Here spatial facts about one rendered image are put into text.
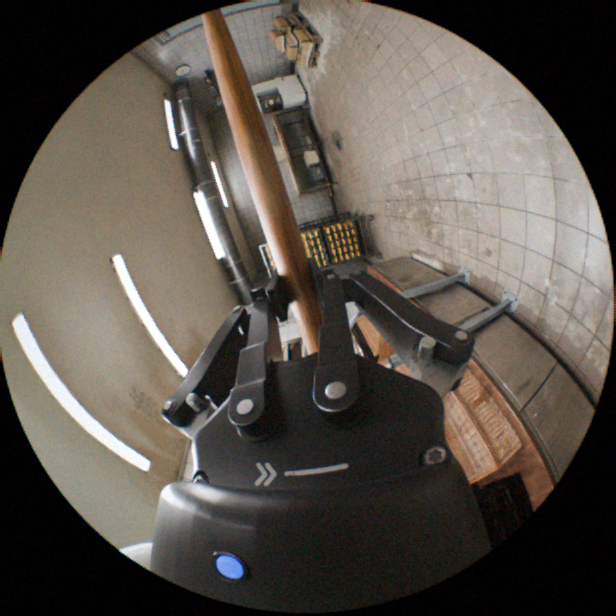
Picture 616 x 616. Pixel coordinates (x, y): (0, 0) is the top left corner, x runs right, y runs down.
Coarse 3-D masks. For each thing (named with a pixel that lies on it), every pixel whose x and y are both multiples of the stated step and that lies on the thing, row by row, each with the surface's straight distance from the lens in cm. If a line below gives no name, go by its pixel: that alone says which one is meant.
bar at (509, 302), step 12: (456, 276) 158; (468, 276) 163; (420, 288) 136; (432, 288) 142; (504, 288) 143; (504, 300) 146; (516, 300) 139; (360, 312) 120; (492, 312) 123; (468, 324) 108; (480, 324) 115; (396, 360) 84
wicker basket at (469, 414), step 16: (464, 384) 108; (480, 384) 98; (448, 400) 128; (464, 400) 91; (480, 400) 101; (448, 416) 131; (464, 416) 119; (480, 416) 107; (496, 416) 93; (448, 432) 128; (464, 432) 125; (480, 432) 87; (496, 432) 90; (512, 432) 94; (464, 448) 127; (480, 448) 118; (496, 448) 88; (512, 448) 92; (464, 464) 126; (480, 464) 126; (496, 464) 87
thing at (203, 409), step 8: (192, 400) 9; (200, 400) 9; (208, 400) 9; (200, 408) 9; (208, 408) 9; (216, 408) 9; (192, 416) 9; (200, 416) 9; (208, 416) 9; (184, 424) 9; (192, 424) 9; (200, 424) 9; (184, 432) 10; (192, 432) 9
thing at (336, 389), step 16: (336, 288) 12; (336, 304) 10; (336, 320) 9; (320, 336) 7; (336, 336) 7; (320, 352) 6; (336, 352) 6; (352, 352) 6; (320, 368) 6; (336, 368) 5; (352, 368) 5; (320, 384) 5; (336, 384) 5; (352, 384) 5; (320, 400) 5; (336, 400) 5; (352, 400) 5; (336, 416) 5; (352, 416) 5
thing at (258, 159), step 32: (224, 32) 33; (224, 64) 25; (224, 96) 22; (256, 128) 18; (256, 160) 17; (256, 192) 16; (288, 224) 16; (288, 256) 16; (288, 288) 17; (320, 320) 19
